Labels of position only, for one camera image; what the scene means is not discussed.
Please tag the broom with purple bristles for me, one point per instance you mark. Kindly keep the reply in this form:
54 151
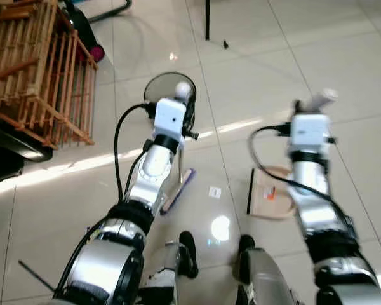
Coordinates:
178 190

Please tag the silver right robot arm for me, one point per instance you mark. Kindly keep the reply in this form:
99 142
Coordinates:
314 210

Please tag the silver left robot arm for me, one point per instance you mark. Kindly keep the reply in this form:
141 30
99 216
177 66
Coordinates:
108 267

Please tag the small black floor scrap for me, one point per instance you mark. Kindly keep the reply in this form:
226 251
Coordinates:
226 44

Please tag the black mesh waste bin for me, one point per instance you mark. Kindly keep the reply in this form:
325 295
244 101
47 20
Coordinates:
162 86

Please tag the white printed paper scrap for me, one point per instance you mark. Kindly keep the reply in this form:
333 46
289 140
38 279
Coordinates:
214 191

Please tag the black thin furniture leg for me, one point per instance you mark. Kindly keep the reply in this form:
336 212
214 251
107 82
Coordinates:
207 19

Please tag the black tubular chair base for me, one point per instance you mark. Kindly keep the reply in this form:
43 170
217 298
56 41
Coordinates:
111 11

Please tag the black cart with pink wheel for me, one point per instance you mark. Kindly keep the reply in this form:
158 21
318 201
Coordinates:
82 32

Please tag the wooden slatted crate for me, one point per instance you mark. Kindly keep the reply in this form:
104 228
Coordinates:
32 70

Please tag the dark low furniture base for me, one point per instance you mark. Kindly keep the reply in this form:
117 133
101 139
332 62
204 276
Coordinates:
9 149

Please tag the thin black rod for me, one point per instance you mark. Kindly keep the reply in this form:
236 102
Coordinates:
37 276

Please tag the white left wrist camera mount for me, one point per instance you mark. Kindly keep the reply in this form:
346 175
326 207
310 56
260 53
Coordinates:
169 117

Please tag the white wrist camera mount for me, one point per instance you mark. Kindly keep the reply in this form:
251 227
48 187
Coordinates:
310 132
169 117

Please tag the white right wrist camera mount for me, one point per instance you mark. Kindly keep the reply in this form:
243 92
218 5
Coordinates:
310 132

